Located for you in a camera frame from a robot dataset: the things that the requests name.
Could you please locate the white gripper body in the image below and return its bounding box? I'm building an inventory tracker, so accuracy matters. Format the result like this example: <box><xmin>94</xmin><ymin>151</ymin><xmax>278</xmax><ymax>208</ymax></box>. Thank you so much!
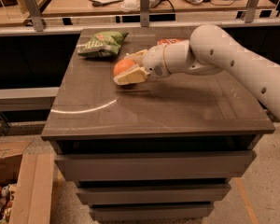
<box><xmin>142</xmin><ymin>45</ymin><xmax>170</xmax><ymax>78</ymax></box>

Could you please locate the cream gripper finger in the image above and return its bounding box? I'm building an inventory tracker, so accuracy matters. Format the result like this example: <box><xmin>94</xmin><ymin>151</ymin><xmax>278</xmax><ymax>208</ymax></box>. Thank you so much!
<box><xmin>124</xmin><ymin>49</ymin><xmax>147</xmax><ymax>65</ymax></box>
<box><xmin>114</xmin><ymin>64</ymin><xmax>148</xmax><ymax>86</ymax></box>

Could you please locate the orange fruit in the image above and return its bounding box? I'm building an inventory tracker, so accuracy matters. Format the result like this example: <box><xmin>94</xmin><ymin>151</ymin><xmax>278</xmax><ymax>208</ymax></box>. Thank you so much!
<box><xmin>113</xmin><ymin>59</ymin><xmax>135</xmax><ymax>76</ymax></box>

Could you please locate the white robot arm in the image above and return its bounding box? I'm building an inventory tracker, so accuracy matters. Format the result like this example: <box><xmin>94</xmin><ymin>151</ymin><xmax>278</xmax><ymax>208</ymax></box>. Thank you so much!
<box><xmin>114</xmin><ymin>24</ymin><xmax>280</xmax><ymax>119</ymax></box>

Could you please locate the green jalapeno chip bag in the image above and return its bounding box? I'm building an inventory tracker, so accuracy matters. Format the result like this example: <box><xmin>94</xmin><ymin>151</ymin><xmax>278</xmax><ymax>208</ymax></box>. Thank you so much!
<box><xmin>77</xmin><ymin>31</ymin><xmax>128</xmax><ymax>58</ymax></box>

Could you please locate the grey drawer cabinet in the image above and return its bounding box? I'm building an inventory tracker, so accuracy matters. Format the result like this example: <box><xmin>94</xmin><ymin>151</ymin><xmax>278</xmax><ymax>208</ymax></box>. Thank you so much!
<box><xmin>40</xmin><ymin>26</ymin><xmax>276</xmax><ymax>224</ymax></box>

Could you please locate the top grey drawer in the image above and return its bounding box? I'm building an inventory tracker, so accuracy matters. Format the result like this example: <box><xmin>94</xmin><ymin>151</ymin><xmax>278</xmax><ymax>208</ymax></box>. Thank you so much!
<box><xmin>55</xmin><ymin>150</ymin><xmax>256</xmax><ymax>182</ymax></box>

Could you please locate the grey drawer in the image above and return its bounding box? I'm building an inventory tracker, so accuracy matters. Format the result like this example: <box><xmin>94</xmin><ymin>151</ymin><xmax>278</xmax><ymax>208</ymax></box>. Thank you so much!
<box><xmin>90</xmin><ymin>203</ymin><xmax>214</xmax><ymax>222</ymax></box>
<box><xmin>55</xmin><ymin>150</ymin><xmax>256</xmax><ymax>182</ymax></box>
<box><xmin>77</xmin><ymin>184</ymin><xmax>231</xmax><ymax>206</ymax></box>

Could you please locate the middle grey drawer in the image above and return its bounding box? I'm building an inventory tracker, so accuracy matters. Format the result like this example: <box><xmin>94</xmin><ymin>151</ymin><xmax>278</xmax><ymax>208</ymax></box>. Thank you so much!
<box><xmin>77</xmin><ymin>184</ymin><xmax>231</xmax><ymax>206</ymax></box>

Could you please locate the cardboard box with items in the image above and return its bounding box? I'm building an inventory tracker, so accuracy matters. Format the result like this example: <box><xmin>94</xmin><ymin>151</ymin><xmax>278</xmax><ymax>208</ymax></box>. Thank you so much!
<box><xmin>0</xmin><ymin>141</ymin><xmax>54</xmax><ymax>224</ymax></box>

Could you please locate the bottom grey drawer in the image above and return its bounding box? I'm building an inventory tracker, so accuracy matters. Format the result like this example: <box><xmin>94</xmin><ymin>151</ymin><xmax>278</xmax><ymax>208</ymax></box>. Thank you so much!
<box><xmin>90</xmin><ymin>203</ymin><xmax>214</xmax><ymax>222</ymax></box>

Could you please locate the middle metal bracket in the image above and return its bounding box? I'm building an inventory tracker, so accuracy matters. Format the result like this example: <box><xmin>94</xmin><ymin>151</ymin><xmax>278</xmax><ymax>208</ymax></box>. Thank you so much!
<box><xmin>140</xmin><ymin>0</ymin><xmax>149</xmax><ymax>27</ymax></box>

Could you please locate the metal bracket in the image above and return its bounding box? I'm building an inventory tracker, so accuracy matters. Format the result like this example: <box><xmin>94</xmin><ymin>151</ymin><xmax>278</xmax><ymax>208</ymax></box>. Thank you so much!
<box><xmin>243</xmin><ymin>0</ymin><xmax>259</xmax><ymax>23</ymax></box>
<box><xmin>24</xmin><ymin>0</ymin><xmax>45</xmax><ymax>32</ymax></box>
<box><xmin>140</xmin><ymin>0</ymin><xmax>149</xmax><ymax>27</ymax></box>

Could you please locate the left metal bracket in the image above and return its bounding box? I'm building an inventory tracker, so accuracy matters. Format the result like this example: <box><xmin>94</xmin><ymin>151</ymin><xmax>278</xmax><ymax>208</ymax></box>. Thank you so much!
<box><xmin>24</xmin><ymin>0</ymin><xmax>45</xmax><ymax>32</ymax></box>

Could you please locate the right metal bracket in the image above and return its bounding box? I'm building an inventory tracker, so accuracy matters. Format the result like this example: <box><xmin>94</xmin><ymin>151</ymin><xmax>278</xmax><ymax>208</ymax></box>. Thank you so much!
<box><xmin>243</xmin><ymin>0</ymin><xmax>259</xmax><ymax>23</ymax></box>

